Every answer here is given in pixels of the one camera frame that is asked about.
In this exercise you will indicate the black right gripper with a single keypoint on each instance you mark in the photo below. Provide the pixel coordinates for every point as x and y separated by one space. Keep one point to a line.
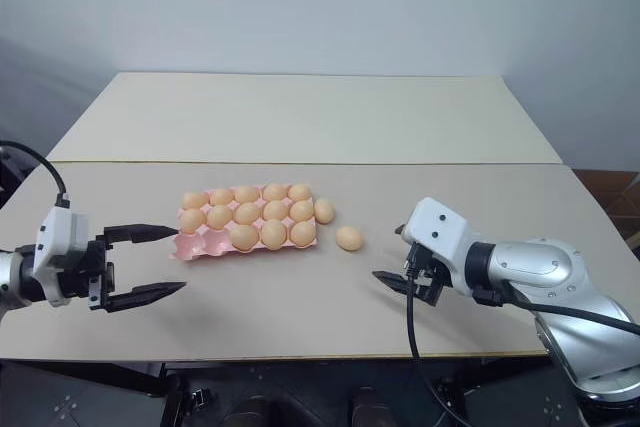
425 277

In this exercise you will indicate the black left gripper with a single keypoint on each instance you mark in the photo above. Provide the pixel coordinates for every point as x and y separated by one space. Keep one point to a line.
96 267

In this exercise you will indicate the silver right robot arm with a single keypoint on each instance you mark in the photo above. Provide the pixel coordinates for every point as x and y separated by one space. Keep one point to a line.
540 267

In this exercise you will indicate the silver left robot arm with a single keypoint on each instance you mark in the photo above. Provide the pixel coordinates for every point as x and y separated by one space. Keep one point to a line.
11 277

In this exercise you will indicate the pink egg tray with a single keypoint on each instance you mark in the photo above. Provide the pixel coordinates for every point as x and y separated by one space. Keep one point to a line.
195 247

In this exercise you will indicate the tan egg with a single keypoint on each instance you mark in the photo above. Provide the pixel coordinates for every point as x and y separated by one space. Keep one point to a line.
274 210
301 210
348 238
247 213
195 199
303 233
274 191
221 196
192 219
243 238
299 192
246 193
219 216
274 234
323 210

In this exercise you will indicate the dark rounded shape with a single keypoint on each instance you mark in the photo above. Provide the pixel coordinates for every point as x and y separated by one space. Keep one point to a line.
246 411
368 406

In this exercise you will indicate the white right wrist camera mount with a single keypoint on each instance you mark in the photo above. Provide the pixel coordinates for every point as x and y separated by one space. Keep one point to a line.
442 232

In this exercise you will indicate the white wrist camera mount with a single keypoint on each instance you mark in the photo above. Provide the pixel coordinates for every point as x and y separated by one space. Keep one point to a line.
59 234
442 232

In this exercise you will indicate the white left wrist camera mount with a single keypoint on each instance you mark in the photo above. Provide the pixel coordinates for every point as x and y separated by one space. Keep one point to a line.
59 234

